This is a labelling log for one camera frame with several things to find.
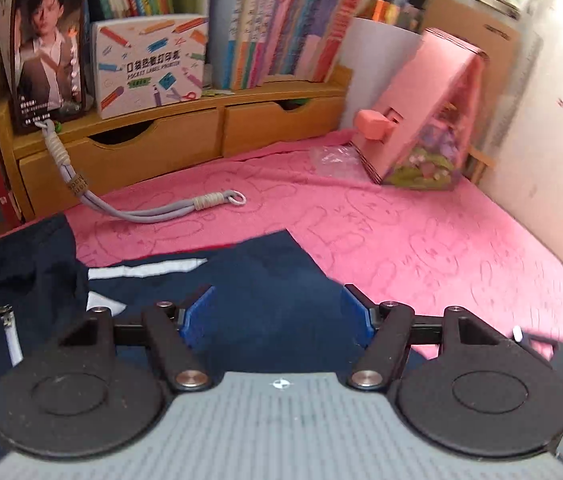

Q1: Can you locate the grey rope lanyard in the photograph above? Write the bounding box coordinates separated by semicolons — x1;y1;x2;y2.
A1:
39;120;247;223

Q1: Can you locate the dark photo card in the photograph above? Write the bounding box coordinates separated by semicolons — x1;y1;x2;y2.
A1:
9;0;97;136

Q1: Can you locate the white rolled paper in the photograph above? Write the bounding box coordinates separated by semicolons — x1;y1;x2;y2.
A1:
339;16;425;133

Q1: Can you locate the navy and white jacket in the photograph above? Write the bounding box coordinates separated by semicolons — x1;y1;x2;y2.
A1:
0;212;432;478

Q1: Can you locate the clear plastic bag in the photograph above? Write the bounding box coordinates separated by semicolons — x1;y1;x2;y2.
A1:
309;144;369;178

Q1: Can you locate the white pencil-print box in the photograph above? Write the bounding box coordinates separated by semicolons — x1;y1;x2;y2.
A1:
90;14;210;121

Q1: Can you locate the cardboard box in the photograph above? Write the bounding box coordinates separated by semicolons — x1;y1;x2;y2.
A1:
419;0;525;181

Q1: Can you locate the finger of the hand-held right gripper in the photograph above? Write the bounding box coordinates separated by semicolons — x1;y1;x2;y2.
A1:
511;326;562;356

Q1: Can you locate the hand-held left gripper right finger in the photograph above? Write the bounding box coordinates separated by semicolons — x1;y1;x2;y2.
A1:
341;284;518;391

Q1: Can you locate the wooden desk organiser with drawers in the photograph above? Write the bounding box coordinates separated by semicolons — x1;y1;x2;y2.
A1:
0;65;352;221

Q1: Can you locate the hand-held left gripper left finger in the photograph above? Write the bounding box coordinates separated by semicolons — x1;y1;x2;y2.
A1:
56;285;215;392

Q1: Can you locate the pink house-shaped case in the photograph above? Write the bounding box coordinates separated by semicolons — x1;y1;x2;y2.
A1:
346;27;489;192

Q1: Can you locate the row of colourful workbooks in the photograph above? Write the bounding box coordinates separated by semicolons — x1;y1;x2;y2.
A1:
86;0;432;92

